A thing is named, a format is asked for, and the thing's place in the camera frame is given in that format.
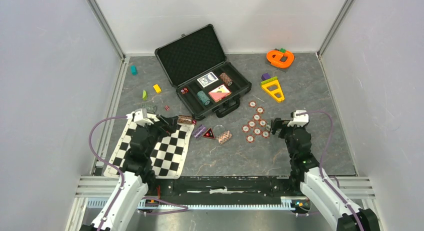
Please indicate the brown poker chip roll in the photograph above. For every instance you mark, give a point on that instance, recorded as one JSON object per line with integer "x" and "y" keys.
{"x": 226, "y": 79}

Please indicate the orange toy track piece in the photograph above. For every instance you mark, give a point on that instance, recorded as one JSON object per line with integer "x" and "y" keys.
{"x": 280, "y": 58}

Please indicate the yellow triangle toy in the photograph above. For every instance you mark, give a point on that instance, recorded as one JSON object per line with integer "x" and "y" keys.
{"x": 273, "y": 88}

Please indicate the red white poker chip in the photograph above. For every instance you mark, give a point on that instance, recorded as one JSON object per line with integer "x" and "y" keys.
{"x": 250, "y": 138}
{"x": 265, "y": 134}
{"x": 246, "y": 128}
{"x": 260, "y": 110}
{"x": 252, "y": 123}
{"x": 256, "y": 117}
{"x": 262, "y": 123}
{"x": 252, "y": 104}
{"x": 257, "y": 131}

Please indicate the red dice in case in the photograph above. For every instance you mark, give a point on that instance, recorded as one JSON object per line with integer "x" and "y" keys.
{"x": 184, "y": 90}

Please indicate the green half-round block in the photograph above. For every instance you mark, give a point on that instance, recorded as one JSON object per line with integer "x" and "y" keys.
{"x": 144, "y": 95}

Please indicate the clear round disc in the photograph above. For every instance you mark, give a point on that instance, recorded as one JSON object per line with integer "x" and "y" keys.
{"x": 218, "y": 130}

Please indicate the teal poker chip roll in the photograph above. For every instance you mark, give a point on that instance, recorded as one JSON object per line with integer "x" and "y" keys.
{"x": 203, "y": 97}

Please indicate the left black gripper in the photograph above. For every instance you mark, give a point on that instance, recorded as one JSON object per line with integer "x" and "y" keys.
{"x": 169, "y": 128}

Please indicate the black white chessboard mat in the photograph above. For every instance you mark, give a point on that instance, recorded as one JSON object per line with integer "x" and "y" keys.
{"x": 167, "y": 156}

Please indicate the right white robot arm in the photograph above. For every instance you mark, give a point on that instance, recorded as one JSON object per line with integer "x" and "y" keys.
{"x": 308, "y": 177}

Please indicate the green blue chip roll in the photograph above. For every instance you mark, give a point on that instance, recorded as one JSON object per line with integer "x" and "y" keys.
{"x": 150, "y": 108}

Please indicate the teal toy block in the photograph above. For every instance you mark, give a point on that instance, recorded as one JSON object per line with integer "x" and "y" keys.
{"x": 133, "y": 70}

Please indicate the pink brown chip roll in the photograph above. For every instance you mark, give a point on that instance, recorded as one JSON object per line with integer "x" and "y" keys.
{"x": 224, "y": 137}

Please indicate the purple toy block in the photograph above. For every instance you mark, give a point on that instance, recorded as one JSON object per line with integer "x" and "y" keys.
{"x": 265, "y": 77}

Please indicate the black poker carrying case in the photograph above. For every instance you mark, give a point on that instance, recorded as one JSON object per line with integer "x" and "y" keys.
{"x": 193, "y": 55}

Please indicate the blue playing card deck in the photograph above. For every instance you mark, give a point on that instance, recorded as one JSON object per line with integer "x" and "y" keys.
{"x": 207, "y": 79}

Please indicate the red playing card deck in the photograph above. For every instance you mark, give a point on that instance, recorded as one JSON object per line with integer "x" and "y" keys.
{"x": 219, "y": 93}

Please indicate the yellow toy block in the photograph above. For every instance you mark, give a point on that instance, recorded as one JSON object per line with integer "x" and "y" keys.
{"x": 157, "y": 88}

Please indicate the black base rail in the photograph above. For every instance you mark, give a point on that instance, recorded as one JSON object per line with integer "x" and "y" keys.
{"x": 225, "y": 193}

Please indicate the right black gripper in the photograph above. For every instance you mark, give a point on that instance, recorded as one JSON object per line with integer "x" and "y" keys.
{"x": 277, "y": 122}

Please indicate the purple poker chip roll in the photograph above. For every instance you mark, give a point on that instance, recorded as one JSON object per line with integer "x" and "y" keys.
{"x": 199, "y": 131}

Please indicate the brown 100 chip roll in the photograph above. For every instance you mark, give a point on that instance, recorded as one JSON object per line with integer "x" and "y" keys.
{"x": 185, "y": 119}

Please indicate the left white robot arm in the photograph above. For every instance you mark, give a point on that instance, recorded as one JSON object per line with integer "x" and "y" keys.
{"x": 136, "y": 178}

